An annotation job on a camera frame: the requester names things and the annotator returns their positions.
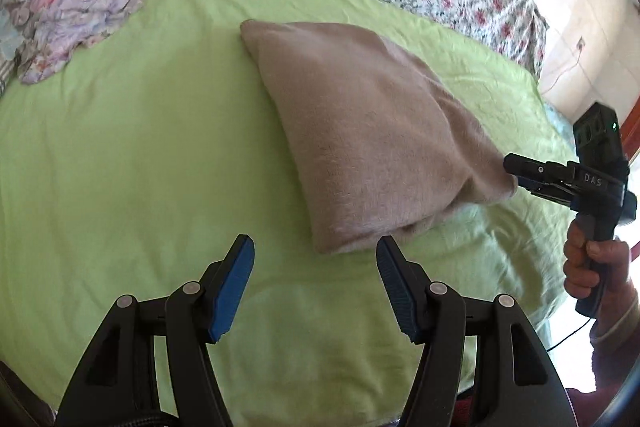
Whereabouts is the pastel floral cloth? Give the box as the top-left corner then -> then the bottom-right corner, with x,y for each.
0,0 -> 196,85

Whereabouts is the green bed sheet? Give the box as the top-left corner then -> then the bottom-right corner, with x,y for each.
0,0 -> 576,427

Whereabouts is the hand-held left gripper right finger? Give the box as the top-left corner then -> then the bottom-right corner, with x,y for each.
376,235 -> 576,427

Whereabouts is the white wall cable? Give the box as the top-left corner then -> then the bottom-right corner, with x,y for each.
541,49 -> 583,94

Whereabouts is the person's right forearm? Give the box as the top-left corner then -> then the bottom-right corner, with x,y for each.
589,284 -> 640,400

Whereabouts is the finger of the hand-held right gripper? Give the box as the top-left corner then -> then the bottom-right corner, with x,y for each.
503,153 -> 583,182
516,177 -> 581,208

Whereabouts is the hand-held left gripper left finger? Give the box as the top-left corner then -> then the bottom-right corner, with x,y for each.
54,234 -> 256,427

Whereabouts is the beige knitted sweater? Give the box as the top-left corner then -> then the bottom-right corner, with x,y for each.
240,20 -> 519,256

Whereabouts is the light blue bedsheet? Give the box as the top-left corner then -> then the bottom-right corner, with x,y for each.
544,101 -> 577,135

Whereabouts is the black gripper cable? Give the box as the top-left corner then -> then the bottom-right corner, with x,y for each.
546,316 -> 597,352

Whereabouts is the person's right hand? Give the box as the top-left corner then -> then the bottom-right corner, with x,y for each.
563,222 -> 638,308

